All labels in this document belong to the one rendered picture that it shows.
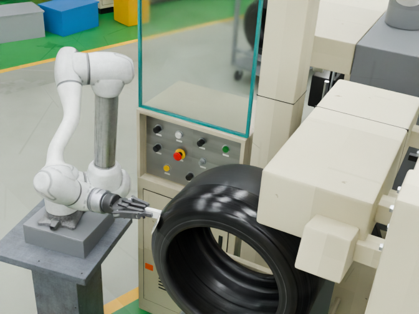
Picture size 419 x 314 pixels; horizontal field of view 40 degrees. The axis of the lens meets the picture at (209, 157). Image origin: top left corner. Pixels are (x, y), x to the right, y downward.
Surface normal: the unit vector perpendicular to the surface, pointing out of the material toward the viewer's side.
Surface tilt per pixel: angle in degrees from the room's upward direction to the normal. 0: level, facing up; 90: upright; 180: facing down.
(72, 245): 90
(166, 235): 86
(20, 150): 0
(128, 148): 0
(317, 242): 72
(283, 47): 90
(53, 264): 0
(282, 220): 90
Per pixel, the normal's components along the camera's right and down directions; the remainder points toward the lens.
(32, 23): 0.57, 0.45
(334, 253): -0.41, 0.15
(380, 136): 0.06, -0.86
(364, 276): -0.45, 0.44
